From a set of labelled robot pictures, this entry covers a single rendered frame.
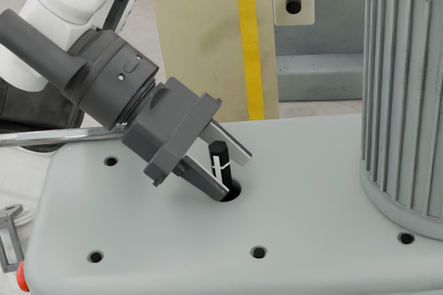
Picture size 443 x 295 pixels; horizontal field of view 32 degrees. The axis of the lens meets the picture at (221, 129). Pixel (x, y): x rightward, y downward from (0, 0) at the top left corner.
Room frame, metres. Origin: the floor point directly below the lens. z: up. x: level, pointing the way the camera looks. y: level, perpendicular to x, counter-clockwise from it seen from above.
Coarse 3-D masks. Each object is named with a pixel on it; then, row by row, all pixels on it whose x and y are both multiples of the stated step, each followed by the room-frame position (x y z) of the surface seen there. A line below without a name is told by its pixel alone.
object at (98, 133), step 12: (24, 132) 0.74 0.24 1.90; (36, 132) 0.73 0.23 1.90; (48, 132) 0.73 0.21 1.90; (60, 132) 0.73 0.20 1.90; (72, 132) 0.72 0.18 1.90; (84, 132) 0.72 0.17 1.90; (96, 132) 0.72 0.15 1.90; (108, 132) 0.72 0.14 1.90; (120, 132) 0.71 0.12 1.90; (0, 144) 0.72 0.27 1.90; (12, 144) 0.72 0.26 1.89; (24, 144) 0.72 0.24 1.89; (36, 144) 0.72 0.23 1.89
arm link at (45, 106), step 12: (48, 84) 0.97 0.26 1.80; (12, 96) 0.98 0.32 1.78; (24, 96) 0.98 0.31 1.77; (36, 96) 0.98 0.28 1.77; (48, 96) 0.97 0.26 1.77; (60, 96) 0.97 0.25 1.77; (12, 108) 0.97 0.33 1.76; (24, 108) 0.98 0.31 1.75; (36, 108) 0.98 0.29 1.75; (48, 108) 0.98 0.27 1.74; (60, 108) 0.98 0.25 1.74; (72, 108) 0.99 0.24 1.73; (12, 120) 0.98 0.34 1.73; (24, 120) 0.98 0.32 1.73; (36, 120) 0.98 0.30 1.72; (48, 120) 0.98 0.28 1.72; (60, 120) 0.98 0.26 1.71
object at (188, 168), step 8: (184, 160) 0.59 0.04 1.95; (192, 160) 0.59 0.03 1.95; (176, 168) 0.59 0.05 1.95; (184, 168) 0.59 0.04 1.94; (192, 168) 0.58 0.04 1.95; (200, 168) 0.58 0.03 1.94; (184, 176) 0.59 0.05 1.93; (192, 176) 0.58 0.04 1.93; (200, 176) 0.58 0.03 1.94; (208, 176) 0.58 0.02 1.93; (192, 184) 0.59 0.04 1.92; (200, 184) 0.58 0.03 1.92; (208, 184) 0.57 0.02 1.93; (216, 184) 0.57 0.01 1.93; (208, 192) 0.58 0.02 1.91; (216, 192) 0.57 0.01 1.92; (224, 192) 0.57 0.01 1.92; (216, 200) 0.57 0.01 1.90
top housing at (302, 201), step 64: (256, 128) 0.70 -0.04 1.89; (320, 128) 0.68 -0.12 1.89; (64, 192) 0.63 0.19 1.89; (128, 192) 0.62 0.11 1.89; (192, 192) 0.60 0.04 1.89; (256, 192) 0.59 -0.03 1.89; (320, 192) 0.58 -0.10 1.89; (64, 256) 0.53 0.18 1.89; (128, 256) 0.52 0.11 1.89; (192, 256) 0.51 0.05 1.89; (256, 256) 0.50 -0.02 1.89; (320, 256) 0.49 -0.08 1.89; (384, 256) 0.48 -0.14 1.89
